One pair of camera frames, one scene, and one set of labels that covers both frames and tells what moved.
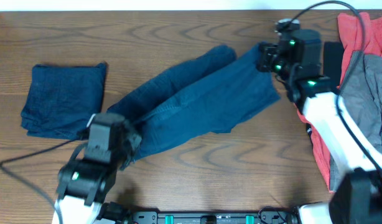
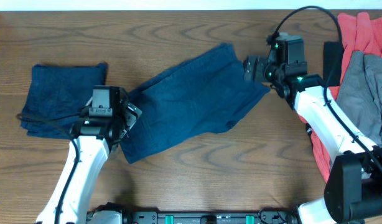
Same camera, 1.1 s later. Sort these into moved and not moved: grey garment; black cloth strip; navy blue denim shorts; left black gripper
Moved: left black gripper
Not moved: grey garment; navy blue denim shorts; black cloth strip
